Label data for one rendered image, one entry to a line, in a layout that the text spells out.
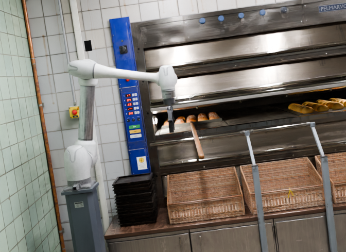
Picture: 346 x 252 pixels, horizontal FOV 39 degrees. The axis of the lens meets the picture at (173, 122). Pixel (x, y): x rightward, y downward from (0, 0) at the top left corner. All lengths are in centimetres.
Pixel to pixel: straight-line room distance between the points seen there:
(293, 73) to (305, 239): 129
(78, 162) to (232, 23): 168
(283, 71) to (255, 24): 44
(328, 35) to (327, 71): 29
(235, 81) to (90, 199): 153
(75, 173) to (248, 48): 171
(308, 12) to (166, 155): 161
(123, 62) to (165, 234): 138
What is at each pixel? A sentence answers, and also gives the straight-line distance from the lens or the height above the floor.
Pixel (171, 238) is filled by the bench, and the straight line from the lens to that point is 359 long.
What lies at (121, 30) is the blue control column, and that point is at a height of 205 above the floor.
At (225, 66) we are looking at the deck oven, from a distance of 396.
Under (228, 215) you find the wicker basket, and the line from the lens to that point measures 360.
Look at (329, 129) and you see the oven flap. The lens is 415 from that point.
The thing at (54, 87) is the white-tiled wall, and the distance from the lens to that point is 407.
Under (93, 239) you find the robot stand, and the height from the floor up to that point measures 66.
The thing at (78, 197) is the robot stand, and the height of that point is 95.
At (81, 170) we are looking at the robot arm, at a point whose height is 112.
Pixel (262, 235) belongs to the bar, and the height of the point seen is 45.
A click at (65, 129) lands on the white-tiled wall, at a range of 407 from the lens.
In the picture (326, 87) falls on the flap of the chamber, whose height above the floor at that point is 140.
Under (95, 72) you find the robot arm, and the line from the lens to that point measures 317.
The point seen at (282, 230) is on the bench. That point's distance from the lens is 364.
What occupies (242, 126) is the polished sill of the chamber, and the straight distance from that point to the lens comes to 399.
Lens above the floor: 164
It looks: 5 degrees down
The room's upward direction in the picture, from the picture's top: 8 degrees counter-clockwise
